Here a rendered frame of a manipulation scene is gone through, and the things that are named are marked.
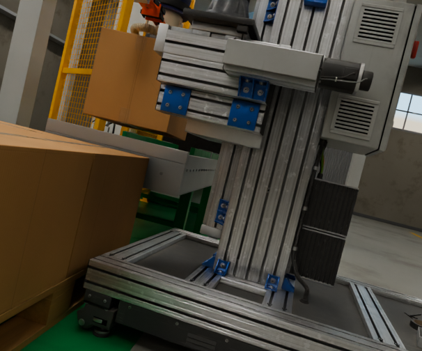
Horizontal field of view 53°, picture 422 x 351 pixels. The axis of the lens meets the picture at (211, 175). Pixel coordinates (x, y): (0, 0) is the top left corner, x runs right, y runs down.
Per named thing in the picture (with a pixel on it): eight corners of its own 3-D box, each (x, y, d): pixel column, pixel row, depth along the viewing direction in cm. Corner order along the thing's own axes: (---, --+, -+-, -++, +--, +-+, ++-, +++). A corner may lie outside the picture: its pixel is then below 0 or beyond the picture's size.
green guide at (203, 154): (217, 163, 425) (219, 154, 425) (227, 166, 424) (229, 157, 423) (187, 160, 266) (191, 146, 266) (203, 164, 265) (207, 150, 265)
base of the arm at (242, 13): (251, 37, 142) (258, 8, 142) (244, 21, 128) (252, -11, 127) (208, 30, 146) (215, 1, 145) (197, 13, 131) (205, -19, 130)
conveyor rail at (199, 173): (222, 180, 425) (226, 161, 424) (227, 181, 424) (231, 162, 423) (168, 192, 196) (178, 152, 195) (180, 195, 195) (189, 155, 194)
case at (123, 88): (120, 125, 252) (135, 60, 250) (184, 141, 249) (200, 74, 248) (81, 113, 192) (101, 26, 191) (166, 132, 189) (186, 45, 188)
